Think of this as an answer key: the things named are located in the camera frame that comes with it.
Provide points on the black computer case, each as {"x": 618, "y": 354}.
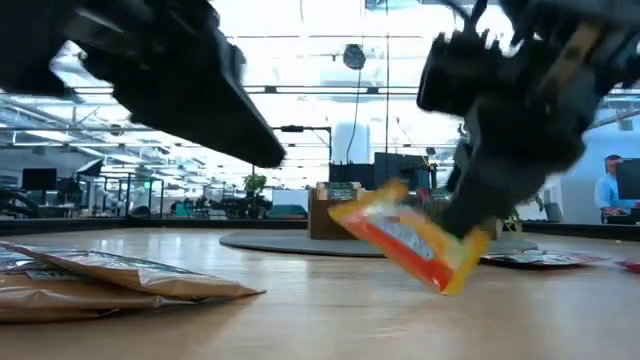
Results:
{"x": 395, "y": 167}

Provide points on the black metal stand frame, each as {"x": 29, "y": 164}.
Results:
{"x": 300, "y": 128}

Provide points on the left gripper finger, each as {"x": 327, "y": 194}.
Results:
{"x": 210, "y": 110}

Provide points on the green leafy potted plant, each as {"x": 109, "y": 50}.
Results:
{"x": 512, "y": 216}

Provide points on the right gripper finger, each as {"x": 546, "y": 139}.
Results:
{"x": 485, "y": 200}
{"x": 459, "y": 167}

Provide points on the small distant potted plant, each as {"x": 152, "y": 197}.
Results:
{"x": 254, "y": 182}

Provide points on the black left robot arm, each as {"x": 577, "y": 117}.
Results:
{"x": 30, "y": 45}

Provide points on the grey round table mat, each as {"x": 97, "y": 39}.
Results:
{"x": 280, "y": 244}

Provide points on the desktop computer monitor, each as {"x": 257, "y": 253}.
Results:
{"x": 40, "y": 179}

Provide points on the large dark wall screen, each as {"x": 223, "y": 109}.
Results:
{"x": 629, "y": 177}

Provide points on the dark wooden tea box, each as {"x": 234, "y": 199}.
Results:
{"x": 325, "y": 220}

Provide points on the person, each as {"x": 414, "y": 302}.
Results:
{"x": 607, "y": 192}

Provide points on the white square column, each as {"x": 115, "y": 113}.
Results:
{"x": 345, "y": 145}

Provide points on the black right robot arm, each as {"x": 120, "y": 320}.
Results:
{"x": 575, "y": 15}

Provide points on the black aluminium table frame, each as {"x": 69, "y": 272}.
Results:
{"x": 100, "y": 225}

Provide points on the orange yellow tea packet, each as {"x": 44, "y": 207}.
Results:
{"x": 410, "y": 240}

